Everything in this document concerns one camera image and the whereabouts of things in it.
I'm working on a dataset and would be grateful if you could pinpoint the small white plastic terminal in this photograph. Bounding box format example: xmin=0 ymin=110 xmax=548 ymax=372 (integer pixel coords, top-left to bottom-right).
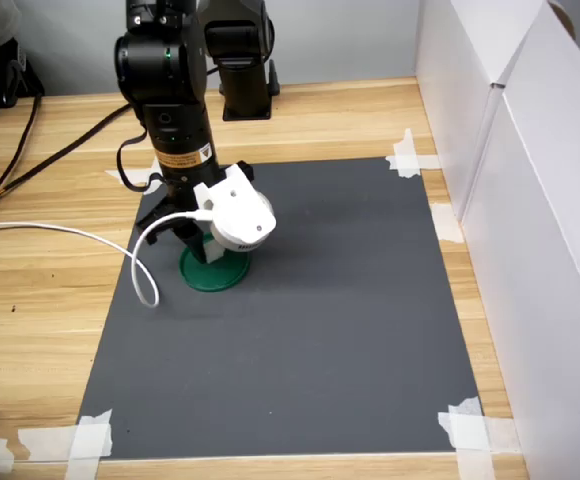
xmin=202 ymin=238 xmax=228 ymax=265

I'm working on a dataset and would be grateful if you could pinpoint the round green lid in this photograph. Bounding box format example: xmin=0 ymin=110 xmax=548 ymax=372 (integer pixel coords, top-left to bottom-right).
xmin=178 ymin=239 xmax=251 ymax=294

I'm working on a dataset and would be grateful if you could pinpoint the dark grey mat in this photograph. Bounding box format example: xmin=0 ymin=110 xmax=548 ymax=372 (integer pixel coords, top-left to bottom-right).
xmin=77 ymin=157 xmax=486 ymax=461

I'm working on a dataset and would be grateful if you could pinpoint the white partition panel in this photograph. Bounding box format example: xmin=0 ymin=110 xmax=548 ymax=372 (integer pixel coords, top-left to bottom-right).
xmin=462 ymin=0 xmax=580 ymax=480
xmin=412 ymin=0 xmax=554 ymax=224

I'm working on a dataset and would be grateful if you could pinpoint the brown round object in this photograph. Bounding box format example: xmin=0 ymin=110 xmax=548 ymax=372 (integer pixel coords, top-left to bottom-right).
xmin=548 ymin=0 xmax=577 ymax=42

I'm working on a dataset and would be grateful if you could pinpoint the white gripper camera box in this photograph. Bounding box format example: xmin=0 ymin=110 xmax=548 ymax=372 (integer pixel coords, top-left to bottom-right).
xmin=192 ymin=163 xmax=278 ymax=251

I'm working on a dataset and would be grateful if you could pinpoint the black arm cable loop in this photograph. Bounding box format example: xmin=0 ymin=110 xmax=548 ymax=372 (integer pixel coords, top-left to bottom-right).
xmin=115 ymin=128 xmax=165 ymax=192

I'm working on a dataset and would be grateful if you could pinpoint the thick black cable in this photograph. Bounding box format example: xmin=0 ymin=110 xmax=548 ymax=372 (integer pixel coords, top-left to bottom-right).
xmin=0 ymin=102 xmax=131 ymax=214

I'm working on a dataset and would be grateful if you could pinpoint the white camera cable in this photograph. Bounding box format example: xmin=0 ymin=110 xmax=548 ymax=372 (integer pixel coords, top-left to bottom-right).
xmin=0 ymin=209 xmax=216 ymax=308

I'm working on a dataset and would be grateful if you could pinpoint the thin black cable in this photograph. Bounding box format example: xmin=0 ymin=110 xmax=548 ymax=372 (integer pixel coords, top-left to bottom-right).
xmin=0 ymin=93 xmax=42 ymax=206

